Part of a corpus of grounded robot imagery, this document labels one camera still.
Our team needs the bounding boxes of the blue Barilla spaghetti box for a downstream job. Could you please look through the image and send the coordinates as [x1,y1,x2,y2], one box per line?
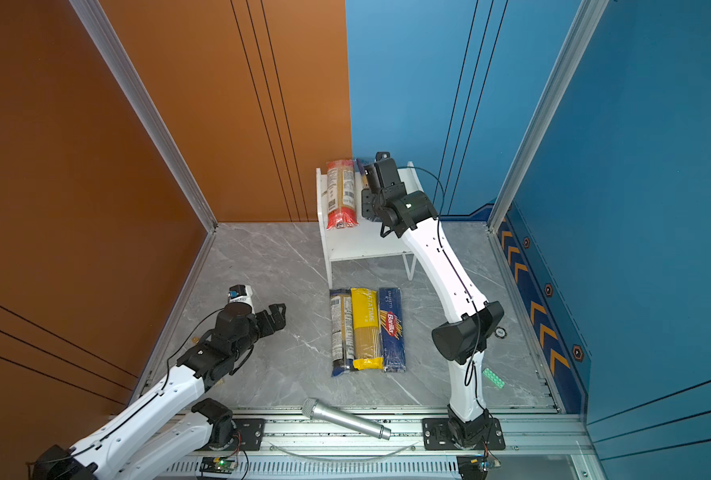
[377,288,407,373]

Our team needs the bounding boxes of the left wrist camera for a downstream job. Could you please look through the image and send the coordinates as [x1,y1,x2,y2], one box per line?
[229,284,254,310]

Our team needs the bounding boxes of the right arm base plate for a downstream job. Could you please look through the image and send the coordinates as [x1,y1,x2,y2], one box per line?
[421,415,507,451]

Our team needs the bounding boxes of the white two-tier metal shelf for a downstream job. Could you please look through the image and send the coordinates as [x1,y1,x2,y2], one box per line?
[316,168,417,289]

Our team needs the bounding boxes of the red spaghetti bag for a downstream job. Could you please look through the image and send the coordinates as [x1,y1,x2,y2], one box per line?
[327,159,357,230]

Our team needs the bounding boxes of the green lego brick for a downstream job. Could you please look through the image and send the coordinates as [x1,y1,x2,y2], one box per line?
[483,368,505,389]

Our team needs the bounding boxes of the right circuit board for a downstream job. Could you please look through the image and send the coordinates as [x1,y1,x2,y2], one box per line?
[457,456,491,480]

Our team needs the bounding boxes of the aluminium front rail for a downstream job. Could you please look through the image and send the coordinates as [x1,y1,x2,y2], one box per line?
[143,408,605,479]

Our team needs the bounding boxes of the clear label spaghetti bag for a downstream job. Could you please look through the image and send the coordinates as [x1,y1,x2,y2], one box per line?
[330,289,356,377]

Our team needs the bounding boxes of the blue yellow spaghetti bag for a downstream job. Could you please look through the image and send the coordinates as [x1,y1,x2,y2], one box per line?
[355,158,369,190]

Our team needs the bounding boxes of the left green circuit board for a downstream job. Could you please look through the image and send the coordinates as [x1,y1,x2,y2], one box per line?
[199,457,239,476]

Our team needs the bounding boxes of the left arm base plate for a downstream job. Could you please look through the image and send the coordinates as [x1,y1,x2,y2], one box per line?
[204,418,266,452]

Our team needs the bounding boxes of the silver microphone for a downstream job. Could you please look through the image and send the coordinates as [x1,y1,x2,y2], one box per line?
[302,398,393,440]

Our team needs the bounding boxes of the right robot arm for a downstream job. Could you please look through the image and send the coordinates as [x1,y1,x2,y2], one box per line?
[365,152,505,451]

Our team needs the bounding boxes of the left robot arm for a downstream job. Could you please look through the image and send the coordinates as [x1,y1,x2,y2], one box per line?
[28,302,287,479]

